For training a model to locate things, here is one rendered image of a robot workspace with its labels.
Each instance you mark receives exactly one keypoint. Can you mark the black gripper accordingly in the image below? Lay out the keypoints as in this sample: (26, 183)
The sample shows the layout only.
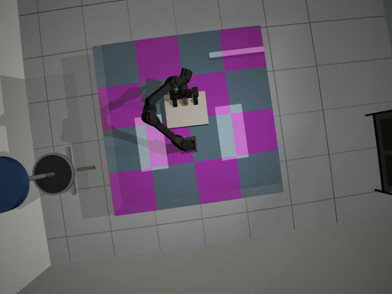
(173, 93)

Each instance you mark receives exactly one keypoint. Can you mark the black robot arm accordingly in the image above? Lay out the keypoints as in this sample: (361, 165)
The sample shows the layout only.
(149, 109)

